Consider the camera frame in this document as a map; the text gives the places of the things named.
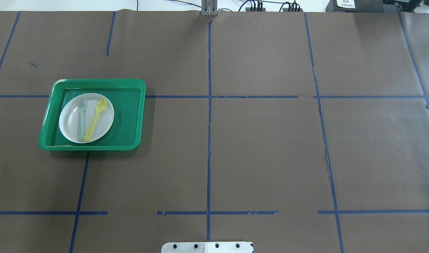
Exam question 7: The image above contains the yellow plastic spoon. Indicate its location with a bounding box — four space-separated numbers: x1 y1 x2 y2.
84 98 108 142

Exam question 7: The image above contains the green plastic tray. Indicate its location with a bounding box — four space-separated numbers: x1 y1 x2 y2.
38 79 146 151

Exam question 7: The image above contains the pale green plastic fork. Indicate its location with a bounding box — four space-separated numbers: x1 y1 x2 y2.
77 96 86 142

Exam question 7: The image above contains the white round plate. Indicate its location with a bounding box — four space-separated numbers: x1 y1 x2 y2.
59 93 115 144

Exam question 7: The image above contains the black box with label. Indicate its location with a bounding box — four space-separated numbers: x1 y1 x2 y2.
325 0 384 13

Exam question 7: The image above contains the aluminium frame post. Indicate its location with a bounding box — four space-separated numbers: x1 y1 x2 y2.
201 0 219 16

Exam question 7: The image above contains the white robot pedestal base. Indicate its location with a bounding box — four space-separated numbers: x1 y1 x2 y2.
161 241 254 253

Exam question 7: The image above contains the black cable connector left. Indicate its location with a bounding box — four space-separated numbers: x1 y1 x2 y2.
240 0 264 12

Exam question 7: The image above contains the black cable connector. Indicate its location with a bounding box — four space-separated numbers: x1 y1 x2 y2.
279 0 303 12
240 0 264 12

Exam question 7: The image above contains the black cable connector right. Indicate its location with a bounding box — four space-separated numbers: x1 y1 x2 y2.
279 0 303 12

